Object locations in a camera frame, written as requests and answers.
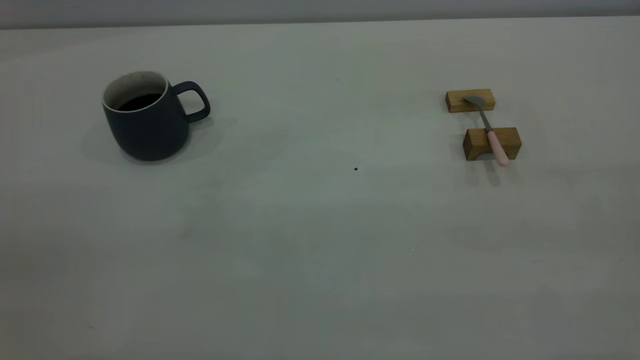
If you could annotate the dark grey ceramic mug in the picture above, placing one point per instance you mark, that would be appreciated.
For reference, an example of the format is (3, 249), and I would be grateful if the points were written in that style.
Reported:
(147, 132)

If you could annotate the flat rectangular wooden block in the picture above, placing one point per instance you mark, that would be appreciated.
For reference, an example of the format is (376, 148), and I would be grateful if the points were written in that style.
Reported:
(457, 101)

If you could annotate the arched wooden block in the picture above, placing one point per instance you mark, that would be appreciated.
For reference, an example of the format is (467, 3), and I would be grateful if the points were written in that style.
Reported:
(477, 140)

